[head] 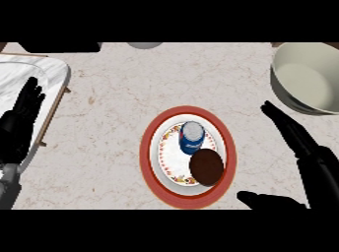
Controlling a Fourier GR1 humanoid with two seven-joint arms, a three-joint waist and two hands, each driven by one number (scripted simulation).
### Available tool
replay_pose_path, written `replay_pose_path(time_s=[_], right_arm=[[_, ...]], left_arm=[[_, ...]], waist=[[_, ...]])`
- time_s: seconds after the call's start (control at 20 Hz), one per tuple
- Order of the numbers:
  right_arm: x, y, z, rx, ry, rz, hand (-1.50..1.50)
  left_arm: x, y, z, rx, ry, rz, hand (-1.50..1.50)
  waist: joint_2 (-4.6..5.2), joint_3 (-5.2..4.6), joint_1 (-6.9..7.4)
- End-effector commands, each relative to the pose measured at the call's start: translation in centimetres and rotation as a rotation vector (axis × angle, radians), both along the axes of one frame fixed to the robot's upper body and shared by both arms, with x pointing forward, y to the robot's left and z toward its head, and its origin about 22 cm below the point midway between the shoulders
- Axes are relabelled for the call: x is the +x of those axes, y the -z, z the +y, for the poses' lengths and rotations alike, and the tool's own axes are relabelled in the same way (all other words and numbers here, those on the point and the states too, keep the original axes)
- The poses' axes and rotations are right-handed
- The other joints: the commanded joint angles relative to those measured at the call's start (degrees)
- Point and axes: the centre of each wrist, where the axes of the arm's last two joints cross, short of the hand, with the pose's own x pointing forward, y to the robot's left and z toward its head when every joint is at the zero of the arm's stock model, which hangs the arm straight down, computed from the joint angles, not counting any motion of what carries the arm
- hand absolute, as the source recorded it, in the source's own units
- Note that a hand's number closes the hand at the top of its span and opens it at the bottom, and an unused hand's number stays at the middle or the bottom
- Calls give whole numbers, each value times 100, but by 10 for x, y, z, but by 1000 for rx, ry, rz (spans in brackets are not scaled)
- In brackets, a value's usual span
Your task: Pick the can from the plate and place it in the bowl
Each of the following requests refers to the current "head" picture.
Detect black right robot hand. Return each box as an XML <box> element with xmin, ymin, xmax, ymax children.
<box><xmin>235</xmin><ymin>99</ymin><xmax>339</xmax><ymax>211</ymax></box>

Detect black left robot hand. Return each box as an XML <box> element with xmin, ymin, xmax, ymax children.
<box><xmin>0</xmin><ymin>76</ymin><xmax>47</xmax><ymax>170</ymax></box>

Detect red rimmed plate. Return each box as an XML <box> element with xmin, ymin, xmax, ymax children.
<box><xmin>137</xmin><ymin>104</ymin><xmax>238</xmax><ymax>210</ymax></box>

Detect blue can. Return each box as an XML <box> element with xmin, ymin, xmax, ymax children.
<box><xmin>177</xmin><ymin>120</ymin><xmax>208</xmax><ymax>157</ymax></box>

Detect pale green bowl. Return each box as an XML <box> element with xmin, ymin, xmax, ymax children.
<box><xmin>269</xmin><ymin>41</ymin><xmax>339</xmax><ymax>116</ymax></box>

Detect white marble tray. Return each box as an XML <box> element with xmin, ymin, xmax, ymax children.
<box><xmin>0</xmin><ymin>53</ymin><xmax>72</xmax><ymax>181</ymax></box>

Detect dark brown round cookie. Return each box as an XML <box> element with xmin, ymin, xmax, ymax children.
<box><xmin>187</xmin><ymin>148</ymin><xmax>224</xmax><ymax>187</ymax></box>

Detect black appliance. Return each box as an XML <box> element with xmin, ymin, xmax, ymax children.
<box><xmin>19</xmin><ymin>41</ymin><xmax>103</xmax><ymax>54</ymax></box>

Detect grey round object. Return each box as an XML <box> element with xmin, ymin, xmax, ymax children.
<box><xmin>127</xmin><ymin>41</ymin><xmax>165</xmax><ymax>50</ymax></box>

